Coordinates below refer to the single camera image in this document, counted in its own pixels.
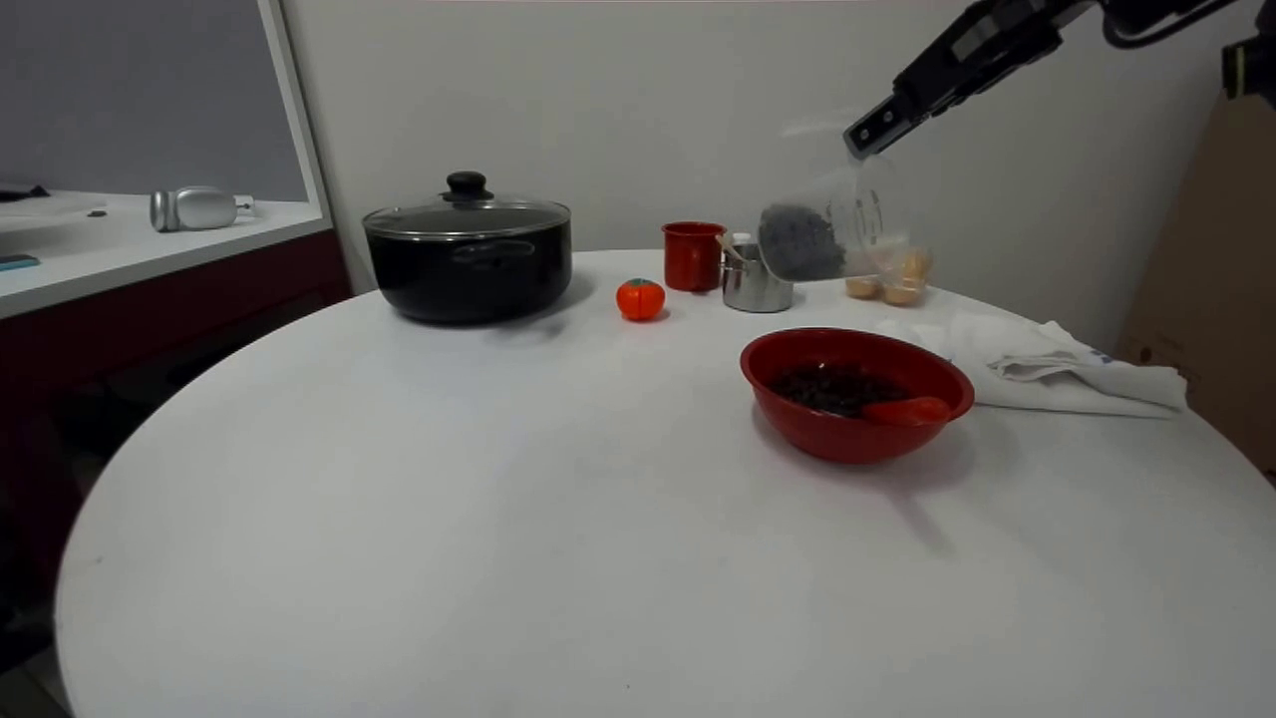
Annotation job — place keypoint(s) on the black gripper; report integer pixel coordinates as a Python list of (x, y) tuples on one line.
[(988, 50)]

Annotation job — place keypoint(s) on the clear plastic measuring jug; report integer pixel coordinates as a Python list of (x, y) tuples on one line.
[(840, 224)]

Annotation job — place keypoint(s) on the dark beans heap in bowl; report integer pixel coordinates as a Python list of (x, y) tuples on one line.
[(832, 388)]

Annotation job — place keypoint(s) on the red plastic bowl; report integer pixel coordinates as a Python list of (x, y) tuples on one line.
[(840, 441)]

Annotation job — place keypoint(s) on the beige bread roll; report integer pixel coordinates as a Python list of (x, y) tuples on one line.
[(905, 281), (866, 281)]

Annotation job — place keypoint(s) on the stainless steel cup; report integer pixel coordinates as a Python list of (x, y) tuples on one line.
[(752, 281)]

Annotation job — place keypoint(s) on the red metal mug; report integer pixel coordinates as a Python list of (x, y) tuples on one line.
[(689, 259)]

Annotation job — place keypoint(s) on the orange-red plastic spoon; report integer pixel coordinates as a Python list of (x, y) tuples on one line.
[(911, 414)]

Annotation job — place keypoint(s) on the white cloth with blue stripes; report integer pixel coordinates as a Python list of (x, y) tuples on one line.
[(1060, 372)]

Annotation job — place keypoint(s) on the toy tomato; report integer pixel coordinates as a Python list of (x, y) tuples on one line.
[(638, 300)]

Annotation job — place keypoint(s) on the brown cardboard box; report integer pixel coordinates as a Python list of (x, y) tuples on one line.
[(1217, 293)]

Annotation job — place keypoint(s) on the glass pot lid black knob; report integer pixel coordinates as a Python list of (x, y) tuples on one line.
[(467, 215)]

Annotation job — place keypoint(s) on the black cooking pot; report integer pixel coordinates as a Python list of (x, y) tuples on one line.
[(467, 272)]

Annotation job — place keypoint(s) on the dark red cabinet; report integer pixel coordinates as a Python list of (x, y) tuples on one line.
[(159, 334)]

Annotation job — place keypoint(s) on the white counter top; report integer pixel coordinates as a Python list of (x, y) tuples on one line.
[(120, 247)]

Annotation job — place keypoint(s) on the white window frame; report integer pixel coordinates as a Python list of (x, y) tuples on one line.
[(303, 146)]

